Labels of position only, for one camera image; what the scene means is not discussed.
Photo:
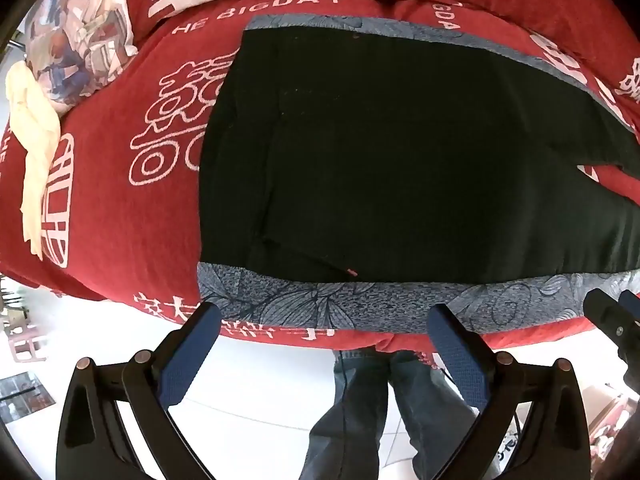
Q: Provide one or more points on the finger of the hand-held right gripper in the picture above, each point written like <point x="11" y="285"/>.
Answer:
<point x="605" y="315"/>
<point x="631" y="302"/>

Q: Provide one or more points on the pale yellow cloth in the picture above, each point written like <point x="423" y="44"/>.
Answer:
<point x="35" y="125"/>

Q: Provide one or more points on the blue-grey leaf-patterned cloth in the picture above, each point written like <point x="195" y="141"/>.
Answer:
<point x="350" y="305"/>

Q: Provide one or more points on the colourful printed pillow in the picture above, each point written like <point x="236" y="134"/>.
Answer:
<point x="80" y="40"/>

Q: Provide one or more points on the black pants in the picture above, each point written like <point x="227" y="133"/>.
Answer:
<point x="375" y="160"/>

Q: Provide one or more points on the person's left leg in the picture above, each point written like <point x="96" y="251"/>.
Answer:
<point x="350" y="410"/>

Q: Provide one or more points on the red printed blanket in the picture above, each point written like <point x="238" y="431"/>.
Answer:
<point x="125" y="185"/>

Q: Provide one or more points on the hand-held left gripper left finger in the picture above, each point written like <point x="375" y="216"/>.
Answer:
<point x="185" y="365"/>

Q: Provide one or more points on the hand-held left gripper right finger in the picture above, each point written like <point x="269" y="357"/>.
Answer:
<point x="462" y="360"/>

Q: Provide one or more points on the pink plastic stool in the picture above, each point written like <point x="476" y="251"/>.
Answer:
<point x="25" y="340"/>

